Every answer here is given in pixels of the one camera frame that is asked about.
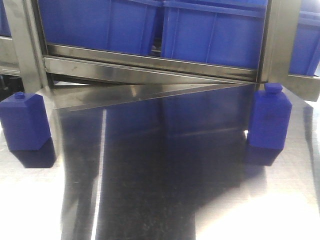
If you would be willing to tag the stainless steel shelf rack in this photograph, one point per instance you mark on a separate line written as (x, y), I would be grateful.
(26, 54)

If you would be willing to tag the blue plastic bin left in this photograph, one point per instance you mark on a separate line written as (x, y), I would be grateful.
(126, 26)

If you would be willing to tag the blue plastic bin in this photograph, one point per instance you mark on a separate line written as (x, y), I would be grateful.
(217, 32)
(306, 48)
(126, 26)

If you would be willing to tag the blue plastic bin middle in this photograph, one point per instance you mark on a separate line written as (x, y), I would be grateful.
(217, 32)

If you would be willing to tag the blue plastic bin far right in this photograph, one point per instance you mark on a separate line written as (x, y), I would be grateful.
(306, 48)

